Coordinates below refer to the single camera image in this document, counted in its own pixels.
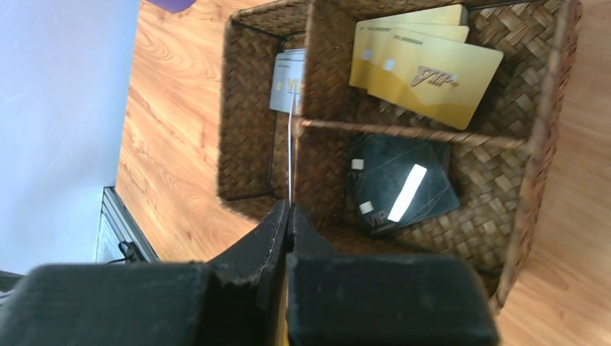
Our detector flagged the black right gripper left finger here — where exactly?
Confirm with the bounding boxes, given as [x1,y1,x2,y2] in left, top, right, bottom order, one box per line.
[1,200,290,345]

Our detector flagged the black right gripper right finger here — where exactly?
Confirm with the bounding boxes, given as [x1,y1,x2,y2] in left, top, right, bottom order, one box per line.
[286,205,499,345]

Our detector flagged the black card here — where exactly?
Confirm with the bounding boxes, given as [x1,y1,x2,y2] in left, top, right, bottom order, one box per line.
[347,134,451,194]
[347,163,460,236]

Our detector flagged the thin silver card edge-on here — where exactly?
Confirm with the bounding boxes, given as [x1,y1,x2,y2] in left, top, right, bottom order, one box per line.
[287,86,297,204]

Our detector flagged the gold card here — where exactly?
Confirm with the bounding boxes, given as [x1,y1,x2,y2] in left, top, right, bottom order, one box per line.
[348,4,471,91]
[367,29,504,130]

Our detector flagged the silver card in basket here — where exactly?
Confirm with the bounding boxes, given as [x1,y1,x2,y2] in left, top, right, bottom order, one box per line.
[269,48,306,115]

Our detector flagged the gold card in basket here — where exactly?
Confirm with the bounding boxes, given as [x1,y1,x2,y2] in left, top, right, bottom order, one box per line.
[348,4,471,91]

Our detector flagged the brown wicker divided basket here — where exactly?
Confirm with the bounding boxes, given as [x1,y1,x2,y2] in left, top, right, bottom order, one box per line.
[216,1,581,312]

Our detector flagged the aluminium frame rail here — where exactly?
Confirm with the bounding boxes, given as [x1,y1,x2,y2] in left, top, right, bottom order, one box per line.
[94,187,160,265]

